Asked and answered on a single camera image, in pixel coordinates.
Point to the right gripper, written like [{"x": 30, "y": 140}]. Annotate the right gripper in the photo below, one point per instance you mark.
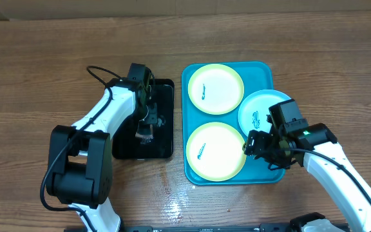
[{"x": 257, "y": 148}]

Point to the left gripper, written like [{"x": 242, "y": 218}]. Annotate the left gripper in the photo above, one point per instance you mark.
[{"x": 153, "y": 118}]

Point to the brown cleaning sponge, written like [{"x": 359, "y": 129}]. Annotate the brown cleaning sponge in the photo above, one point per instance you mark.
[{"x": 144, "y": 138}]

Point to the light blue plate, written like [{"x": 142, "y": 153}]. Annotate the light blue plate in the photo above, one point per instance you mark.
[{"x": 253, "y": 111}]

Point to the yellow plate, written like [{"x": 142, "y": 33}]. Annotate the yellow plate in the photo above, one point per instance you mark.
[
  {"x": 214, "y": 151},
  {"x": 215, "y": 89}
]

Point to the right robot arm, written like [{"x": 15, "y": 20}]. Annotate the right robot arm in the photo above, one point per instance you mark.
[{"x": 317, "y": 149}]

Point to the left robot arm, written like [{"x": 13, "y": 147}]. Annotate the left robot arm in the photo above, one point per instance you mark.
[{"x": 80, "y": 169}]

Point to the black wash tray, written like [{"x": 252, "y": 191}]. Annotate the black wash tray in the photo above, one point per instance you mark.
[{"x": 126, "y": 146}]

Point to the teal plastic tray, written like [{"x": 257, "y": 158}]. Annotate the teal plastic tray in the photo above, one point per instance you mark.
[{"x": 256, "y": 76}]

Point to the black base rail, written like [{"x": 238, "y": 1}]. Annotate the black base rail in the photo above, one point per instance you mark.
[{"x": 264, "y": 227}]

